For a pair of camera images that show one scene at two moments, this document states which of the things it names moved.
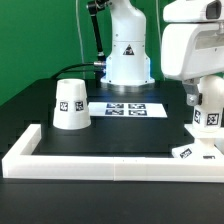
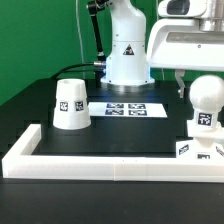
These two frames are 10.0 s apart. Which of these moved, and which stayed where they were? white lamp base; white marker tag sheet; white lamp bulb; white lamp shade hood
Moved: white lamp base
Stayed: white marker tag sheet; white lamp shade hood; white lamp bulb
